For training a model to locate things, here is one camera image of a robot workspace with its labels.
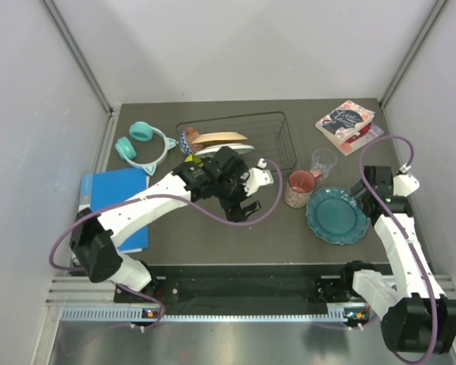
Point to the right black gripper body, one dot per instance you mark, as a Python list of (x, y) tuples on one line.
[(367, 195)]

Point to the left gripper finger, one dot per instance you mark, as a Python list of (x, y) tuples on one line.
[(251, 208), (235, 214)]

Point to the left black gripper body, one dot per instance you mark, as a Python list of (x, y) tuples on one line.
[(231, 190)]

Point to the teal scalloped plate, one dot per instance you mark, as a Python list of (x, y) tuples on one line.
[(334, 216)]

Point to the white watermelon plate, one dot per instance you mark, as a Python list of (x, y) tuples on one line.
[(238, 148)]

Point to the lime green bowl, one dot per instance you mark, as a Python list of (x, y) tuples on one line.
[(193, 158)]

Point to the beige bird plate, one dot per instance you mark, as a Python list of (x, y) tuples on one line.
[(219, 136)]

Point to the pink floral mug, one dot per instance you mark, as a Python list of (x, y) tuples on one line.
[(300, 186)]

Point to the blue white patterned bowl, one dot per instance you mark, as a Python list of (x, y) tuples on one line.
[(184, 144)]

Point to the black wire dish rack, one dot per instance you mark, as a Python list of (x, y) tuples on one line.
[(268, 133)]

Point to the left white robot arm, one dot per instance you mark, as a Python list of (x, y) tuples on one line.
[(97, 235)]

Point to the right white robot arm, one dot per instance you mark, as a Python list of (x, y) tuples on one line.
[(415, 313)]

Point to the clear plastic cup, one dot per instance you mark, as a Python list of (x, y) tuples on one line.
[(323, 161)]

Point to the lower pink book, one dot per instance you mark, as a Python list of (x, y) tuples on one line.
[(367, 134)]

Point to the floral cover book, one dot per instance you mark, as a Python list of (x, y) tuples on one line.
[(345, 122)]

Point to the teal cat-ear headphones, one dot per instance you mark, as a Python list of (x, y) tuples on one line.
[(145, 147)]

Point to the blue folder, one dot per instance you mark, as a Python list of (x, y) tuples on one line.
[(99, 190)]

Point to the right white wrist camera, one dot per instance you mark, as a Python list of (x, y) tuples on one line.
[(404, 183)]

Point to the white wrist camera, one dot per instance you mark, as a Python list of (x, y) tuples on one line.
[(256, 177), (404, 183)]

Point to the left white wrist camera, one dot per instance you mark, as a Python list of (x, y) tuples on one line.
[(256, 177)]

